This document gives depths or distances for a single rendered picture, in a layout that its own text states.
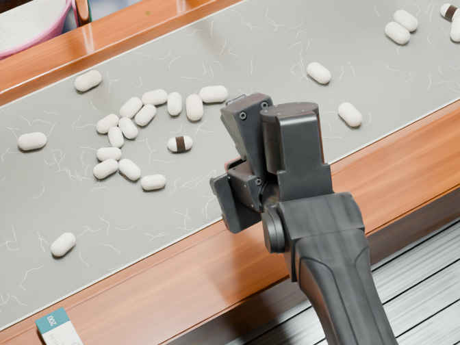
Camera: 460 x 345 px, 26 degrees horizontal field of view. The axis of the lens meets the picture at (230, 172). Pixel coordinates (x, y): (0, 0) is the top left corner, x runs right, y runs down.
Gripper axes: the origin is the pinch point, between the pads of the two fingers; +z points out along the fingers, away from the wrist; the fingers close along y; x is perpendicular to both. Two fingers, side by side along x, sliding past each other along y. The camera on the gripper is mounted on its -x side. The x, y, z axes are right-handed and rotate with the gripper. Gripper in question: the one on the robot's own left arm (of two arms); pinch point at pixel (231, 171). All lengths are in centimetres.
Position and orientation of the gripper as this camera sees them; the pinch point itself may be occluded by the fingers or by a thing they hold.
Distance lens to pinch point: 113.8
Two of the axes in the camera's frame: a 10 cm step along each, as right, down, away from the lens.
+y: -8.6, 4.2, -2.8
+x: 3.3, 8.9, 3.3
